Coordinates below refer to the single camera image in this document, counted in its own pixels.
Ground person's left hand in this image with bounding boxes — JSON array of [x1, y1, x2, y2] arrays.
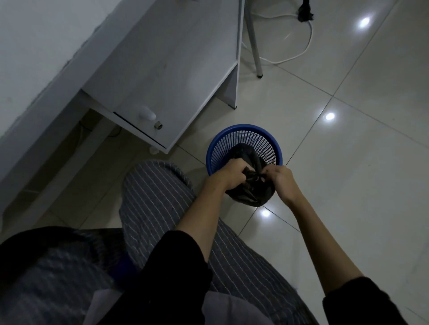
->
[[212, 158, 256, 190]]

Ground person's right hand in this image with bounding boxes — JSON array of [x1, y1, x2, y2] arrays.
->
[[261, 165, 300, 205]]

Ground black garbage bag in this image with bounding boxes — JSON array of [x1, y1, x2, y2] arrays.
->
[[225, 143, 277, 207]]

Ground person's right forearm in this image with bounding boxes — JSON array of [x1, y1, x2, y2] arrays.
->
[[280, 189, 364, 297]]

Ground person's left forearm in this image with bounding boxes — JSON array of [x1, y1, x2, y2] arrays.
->
[[176, 177, 235, 263]]

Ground blue plastic mesh wastebasket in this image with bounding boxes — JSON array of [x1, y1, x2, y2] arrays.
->
[[206, 124, 283, 177]]

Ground grey striped trousers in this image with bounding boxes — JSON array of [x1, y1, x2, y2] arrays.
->
[[0, 161, 319, 325]]

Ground grey metal leg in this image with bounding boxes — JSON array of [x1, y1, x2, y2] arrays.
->
[[244, 3, 263, 78]]

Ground black top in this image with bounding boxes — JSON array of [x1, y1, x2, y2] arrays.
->
[[0, 226, 408, 325]]

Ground white desk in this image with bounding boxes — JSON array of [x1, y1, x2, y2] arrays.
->
[[0, 0, 246, 223]]

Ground black power plug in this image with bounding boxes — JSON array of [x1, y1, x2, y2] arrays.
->
[[296, 0, 315, 23]]

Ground white cable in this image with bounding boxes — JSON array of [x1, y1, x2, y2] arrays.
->
[[243, 9, 313, 65]]

